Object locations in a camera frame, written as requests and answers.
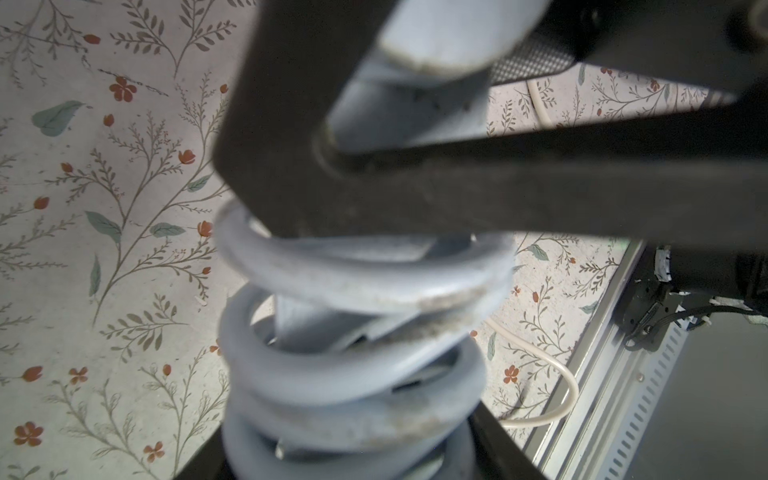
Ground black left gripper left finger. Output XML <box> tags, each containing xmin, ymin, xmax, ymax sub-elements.
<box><xmin>174</xmin><ymin>428</ymin><xmax>225</xmax><ymax>480</ymax></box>

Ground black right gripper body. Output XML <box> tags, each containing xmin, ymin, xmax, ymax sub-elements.
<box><xmin>213</xmin><ymin>1</ymin><xmax>767</xmax><ymax>249</ymax></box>

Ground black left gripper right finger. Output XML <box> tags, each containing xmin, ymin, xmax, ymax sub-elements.
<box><xmin>469</xmin><ymin>403</ymin><xmax>546</xmax><ymax>480</ymax></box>

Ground white power cord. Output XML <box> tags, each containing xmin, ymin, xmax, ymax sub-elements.
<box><xmin>482</xmin><ymin>77</ymin><xmax>581</xmax><ymax>428</ymax></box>

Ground light blue power strip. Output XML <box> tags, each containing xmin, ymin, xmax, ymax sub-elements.
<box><xmin>275</xmin><ymin>1</ymin><xmax>548</xmax><ymax>357</ymax></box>

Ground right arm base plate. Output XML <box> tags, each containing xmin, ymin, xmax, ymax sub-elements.
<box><xmin>612</xmin><ymin>245</ymin><xmax>767</xmax><ymax>352</ymax></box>

